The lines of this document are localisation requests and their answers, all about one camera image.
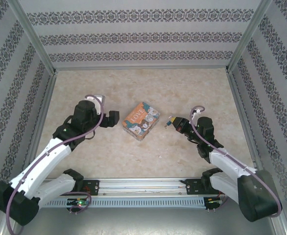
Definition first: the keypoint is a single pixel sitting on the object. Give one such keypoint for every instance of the small key with blue head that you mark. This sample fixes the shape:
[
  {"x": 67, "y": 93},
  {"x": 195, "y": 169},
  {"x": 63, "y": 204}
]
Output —
[{"x": 168, "y": 123}]

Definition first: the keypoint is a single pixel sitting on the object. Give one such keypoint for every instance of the orange LOVE tin box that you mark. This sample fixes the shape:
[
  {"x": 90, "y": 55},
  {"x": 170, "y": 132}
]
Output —
[{"x": 141, "y": 121}]

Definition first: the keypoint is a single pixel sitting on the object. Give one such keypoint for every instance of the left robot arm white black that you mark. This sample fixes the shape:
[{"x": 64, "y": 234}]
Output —
[{"x": 45, "y": 161}]

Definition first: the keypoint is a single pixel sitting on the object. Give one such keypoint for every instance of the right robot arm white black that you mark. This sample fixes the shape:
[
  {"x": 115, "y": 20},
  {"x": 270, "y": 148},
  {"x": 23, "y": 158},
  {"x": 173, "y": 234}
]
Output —
[{"x": 229, "y": 164}]

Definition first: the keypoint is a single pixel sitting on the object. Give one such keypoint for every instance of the small board with green light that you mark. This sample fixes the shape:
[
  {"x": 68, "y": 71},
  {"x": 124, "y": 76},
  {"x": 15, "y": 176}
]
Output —
[
  {"x": 213, "y": 201},
  {"x": 78, "y": 202}
]

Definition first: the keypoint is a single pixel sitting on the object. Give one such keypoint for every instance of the grey metal panel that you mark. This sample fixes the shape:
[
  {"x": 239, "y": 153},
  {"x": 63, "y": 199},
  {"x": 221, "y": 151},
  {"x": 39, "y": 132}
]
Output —
[{"x": 143, "y": 220}]

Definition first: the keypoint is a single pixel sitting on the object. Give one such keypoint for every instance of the aluminium side rail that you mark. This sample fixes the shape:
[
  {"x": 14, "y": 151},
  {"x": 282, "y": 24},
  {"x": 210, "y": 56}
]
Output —
[
  {"x": 41, "y": 110},
  {"x": 240, "y": 102}
]

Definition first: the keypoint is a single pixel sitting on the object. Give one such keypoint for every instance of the aluminium back rail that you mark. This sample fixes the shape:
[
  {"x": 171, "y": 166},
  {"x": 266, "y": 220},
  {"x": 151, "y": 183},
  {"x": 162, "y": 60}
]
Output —
[{"x": 141, "y": 67}]

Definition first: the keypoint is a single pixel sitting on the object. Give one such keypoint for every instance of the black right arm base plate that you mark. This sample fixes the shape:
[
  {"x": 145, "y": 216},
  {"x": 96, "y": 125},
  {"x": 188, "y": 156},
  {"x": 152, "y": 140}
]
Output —
[{"x": 192, "y": 187}]

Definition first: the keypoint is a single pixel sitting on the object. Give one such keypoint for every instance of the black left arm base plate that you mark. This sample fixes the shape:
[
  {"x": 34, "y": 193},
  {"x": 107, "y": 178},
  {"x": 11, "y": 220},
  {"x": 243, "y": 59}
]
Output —
[{"x": 93, "y": 187}]

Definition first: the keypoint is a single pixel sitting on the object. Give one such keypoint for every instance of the aluminium mounting rail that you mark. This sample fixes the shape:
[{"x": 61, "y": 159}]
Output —
[{"x": 143, "y": 186}]

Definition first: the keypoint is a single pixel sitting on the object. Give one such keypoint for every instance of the aluminium frame post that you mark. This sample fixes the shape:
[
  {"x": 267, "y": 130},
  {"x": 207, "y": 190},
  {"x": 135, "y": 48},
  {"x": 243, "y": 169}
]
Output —
[
  {"x": 248, "y": 36},
  {"x": 33, "y": 36}
]

